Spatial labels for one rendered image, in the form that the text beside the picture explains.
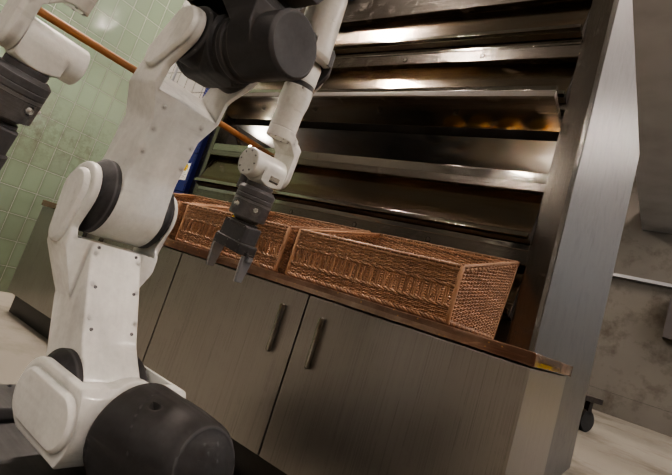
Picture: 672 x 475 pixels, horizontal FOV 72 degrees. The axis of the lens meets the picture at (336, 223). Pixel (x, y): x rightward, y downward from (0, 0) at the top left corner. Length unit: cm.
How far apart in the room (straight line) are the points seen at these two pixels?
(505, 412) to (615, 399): 961
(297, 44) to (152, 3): 292
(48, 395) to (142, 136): 45
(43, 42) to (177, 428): 60
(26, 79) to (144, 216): 29
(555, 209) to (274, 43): 118
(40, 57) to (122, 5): 274
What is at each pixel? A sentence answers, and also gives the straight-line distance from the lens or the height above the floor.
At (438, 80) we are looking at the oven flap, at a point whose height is 155.
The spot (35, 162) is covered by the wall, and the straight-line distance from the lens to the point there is 330.
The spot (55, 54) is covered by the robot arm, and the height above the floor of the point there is 79.
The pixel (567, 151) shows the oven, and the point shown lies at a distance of 178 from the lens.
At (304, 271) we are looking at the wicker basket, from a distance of 142.
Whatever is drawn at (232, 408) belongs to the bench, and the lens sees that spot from 147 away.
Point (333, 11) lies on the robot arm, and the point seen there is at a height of 118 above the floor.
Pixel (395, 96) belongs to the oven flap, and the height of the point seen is 139.
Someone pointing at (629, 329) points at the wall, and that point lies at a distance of 1073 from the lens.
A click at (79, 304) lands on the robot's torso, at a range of 93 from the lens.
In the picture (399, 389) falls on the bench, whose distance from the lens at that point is 117.
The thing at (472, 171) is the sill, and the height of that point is 116.
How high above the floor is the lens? 57
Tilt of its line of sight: 8 degrees up
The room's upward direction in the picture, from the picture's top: 18 degrees clockwise
